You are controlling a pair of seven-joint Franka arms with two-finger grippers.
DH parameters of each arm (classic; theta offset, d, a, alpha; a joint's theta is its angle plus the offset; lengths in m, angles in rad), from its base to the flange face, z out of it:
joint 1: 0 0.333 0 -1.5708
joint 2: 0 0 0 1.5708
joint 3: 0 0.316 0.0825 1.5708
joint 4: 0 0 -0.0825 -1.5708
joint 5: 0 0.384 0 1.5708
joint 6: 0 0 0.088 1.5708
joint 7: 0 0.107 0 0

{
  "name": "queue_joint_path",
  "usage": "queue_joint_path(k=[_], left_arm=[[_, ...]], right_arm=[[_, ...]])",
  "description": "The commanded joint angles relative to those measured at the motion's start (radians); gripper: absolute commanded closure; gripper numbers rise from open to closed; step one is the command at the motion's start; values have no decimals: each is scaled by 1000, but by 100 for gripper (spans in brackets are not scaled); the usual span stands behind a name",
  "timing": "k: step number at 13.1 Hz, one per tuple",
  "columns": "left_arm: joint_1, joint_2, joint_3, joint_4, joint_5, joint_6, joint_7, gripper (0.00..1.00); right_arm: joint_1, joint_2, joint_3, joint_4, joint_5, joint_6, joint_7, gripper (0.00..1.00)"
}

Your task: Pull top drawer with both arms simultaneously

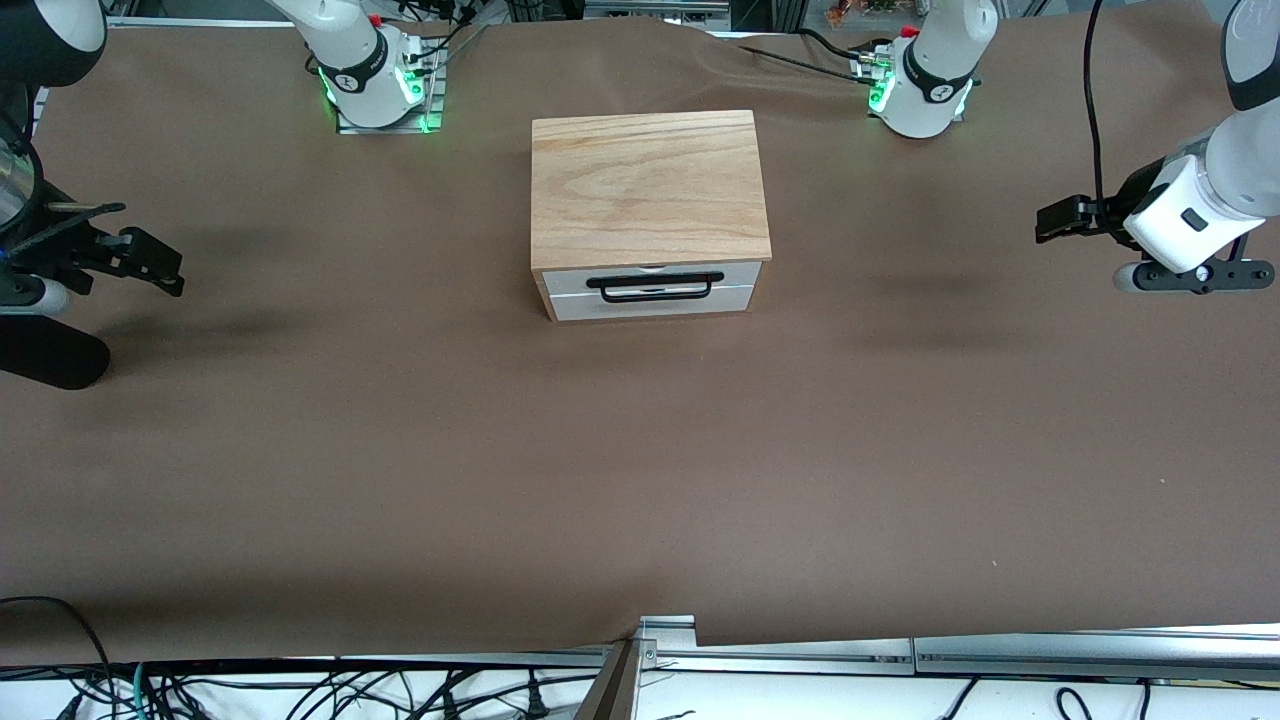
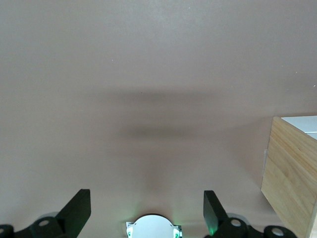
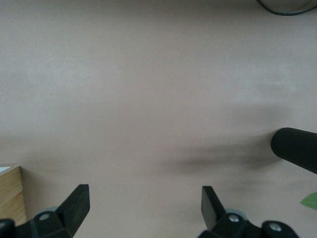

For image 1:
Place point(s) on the diagonal aluminium beam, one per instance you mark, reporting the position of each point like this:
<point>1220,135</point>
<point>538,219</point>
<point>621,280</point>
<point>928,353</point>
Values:
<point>612,690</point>

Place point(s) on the aluminium corner bracket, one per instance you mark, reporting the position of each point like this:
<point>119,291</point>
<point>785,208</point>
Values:
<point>668,632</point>

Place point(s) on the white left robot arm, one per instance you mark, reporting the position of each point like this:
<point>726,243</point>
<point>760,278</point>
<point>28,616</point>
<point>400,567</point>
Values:
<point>935,70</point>

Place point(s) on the short aluminium table rail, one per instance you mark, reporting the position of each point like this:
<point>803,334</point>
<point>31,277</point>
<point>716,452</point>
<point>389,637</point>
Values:
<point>1100,652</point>

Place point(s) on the long aluminium table rail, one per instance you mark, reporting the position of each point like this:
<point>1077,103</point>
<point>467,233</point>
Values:
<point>450,660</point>

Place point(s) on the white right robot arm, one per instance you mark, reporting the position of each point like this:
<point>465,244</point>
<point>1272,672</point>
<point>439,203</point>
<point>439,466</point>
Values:
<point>370,80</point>

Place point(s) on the aluminium arm base plate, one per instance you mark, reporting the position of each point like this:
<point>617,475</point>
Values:
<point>432,95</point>
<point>862,68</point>

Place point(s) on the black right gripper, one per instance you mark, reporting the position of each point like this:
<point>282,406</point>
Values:
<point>62,250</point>

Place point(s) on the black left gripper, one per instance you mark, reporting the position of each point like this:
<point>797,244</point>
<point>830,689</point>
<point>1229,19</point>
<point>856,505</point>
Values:
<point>1127,203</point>

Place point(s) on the brown table cloth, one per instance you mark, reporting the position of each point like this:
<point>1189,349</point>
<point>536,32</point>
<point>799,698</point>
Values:
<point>640,450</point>

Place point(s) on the wooden drawer cabinet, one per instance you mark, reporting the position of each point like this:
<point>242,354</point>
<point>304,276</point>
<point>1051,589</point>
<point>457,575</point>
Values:
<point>648,185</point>

